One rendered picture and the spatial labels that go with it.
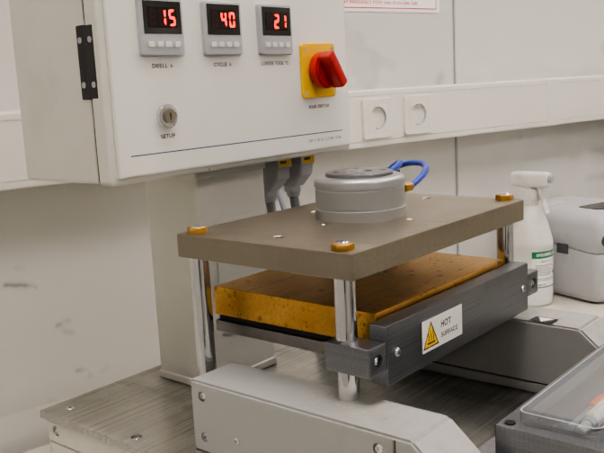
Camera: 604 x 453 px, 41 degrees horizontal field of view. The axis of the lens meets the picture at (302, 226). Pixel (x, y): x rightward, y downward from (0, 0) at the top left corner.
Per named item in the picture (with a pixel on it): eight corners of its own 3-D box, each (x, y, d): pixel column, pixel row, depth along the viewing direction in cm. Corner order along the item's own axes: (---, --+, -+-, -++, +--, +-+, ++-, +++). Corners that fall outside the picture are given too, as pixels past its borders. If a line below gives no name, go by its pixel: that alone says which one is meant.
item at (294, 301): (216, 330, 71) (208, 223, 69) (364, 277, 88) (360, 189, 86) (379, 366, 60) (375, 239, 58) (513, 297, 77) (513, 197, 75)
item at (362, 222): (137, 327, 73) (123, 183, 71) (345, 260, 96) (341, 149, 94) (356, 380, 58) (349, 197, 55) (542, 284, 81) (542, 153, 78)
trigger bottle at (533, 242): (500, 302, 156) (499, 173, 152) (524, 294, 161) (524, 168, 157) (539, 310, 150) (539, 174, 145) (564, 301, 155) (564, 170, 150)
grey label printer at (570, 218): (502, 283, 170) (501, 202, 167) (567, 268, 180) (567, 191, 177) (601, 307, 149) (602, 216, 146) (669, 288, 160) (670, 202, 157)
